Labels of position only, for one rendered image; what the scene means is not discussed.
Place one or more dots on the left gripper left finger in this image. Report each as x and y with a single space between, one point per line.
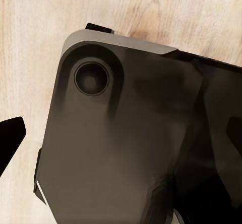
12 132

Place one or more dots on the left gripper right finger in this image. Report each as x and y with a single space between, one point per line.
234 132

